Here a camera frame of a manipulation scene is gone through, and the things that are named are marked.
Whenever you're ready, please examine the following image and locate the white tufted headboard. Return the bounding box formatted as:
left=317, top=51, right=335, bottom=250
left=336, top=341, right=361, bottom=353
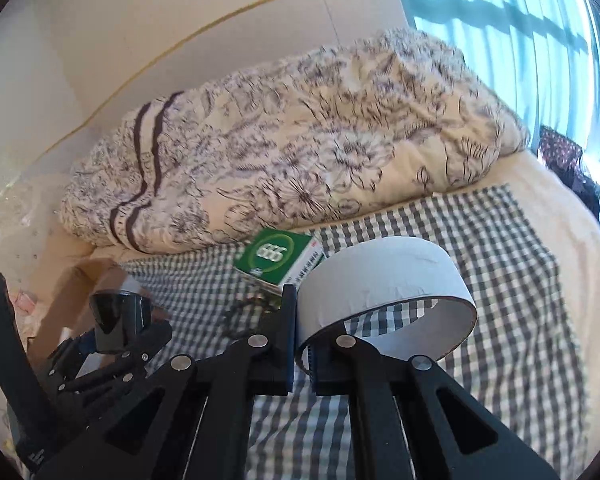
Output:
left=0, top=174, right=93, bottom=304

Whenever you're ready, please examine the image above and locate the brown cardboard box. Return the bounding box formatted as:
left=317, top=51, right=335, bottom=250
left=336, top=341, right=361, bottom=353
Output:
left=27, top=259, right=148, bottom=382

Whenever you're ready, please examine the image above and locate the green 999 medicine box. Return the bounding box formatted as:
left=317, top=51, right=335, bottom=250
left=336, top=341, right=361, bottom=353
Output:
left=234, top=229, right=325, bottom=296

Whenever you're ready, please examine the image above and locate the floral patterned duvet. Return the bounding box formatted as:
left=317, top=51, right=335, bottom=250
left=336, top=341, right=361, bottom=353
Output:
left=59, top=28, right=529, bottom=254

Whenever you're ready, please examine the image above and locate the checkered green white cloth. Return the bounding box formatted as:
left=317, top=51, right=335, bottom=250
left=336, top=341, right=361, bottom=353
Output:
left=122, top=183, right=592, bottom=480

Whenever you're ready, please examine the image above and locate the purple floral bag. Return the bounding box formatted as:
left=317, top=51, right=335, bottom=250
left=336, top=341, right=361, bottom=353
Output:
left=538, top=126, right=600, bottom=217

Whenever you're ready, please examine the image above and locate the black plastic holder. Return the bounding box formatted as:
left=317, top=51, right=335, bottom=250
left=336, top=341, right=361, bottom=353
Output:
left=88, top=290, right=151, bottom=354

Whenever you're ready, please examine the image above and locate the teal window curtain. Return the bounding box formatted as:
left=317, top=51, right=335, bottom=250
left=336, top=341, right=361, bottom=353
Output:
left=401, top=0, right=600, bottom=164

